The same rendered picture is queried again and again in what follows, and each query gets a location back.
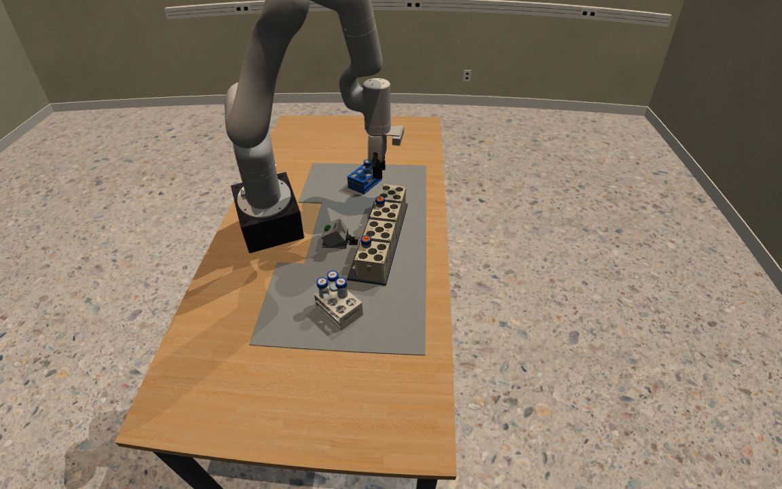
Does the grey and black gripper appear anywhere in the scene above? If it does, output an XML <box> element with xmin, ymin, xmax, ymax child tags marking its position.
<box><xmin>367</xmin><ymin>132</ymin><xmax>387</xmax><ymax>179</ymax></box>

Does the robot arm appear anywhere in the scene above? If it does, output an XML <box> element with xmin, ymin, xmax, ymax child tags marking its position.
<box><xmin>225</xmin><ymin>0</ymin><xmax>404</xmax><ymax>219</ymax></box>

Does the blue tube rack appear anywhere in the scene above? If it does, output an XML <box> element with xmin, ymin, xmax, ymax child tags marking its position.
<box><xmin>348</xmin><ymin>164</ymin><xmax>381</xmax><ymax>194</ymax></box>

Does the beige tube rack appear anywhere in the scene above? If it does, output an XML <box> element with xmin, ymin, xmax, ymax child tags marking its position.
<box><xmin>315</xmin><ymin>286</ymin><xmax>363</xmax><ymax>330</ymax></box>

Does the beige bucket adapter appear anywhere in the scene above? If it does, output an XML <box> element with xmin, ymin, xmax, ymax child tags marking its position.
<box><xmin>377</xmin><ymin>184</ymin><xmax>406</xmax><ymax>219</ymax></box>
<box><xmin>354</xmin><ymin>241</ymin><xmax>390</xmax><ymax>282</ymax></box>
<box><xmin>370</xmin><ymin>202</ymin><xmax>401</xmax><ymax>237</ymax></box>
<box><xmin>363</xmin><ymin>219</ymin><xmax>396</xmax><ymax>259</ymax></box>

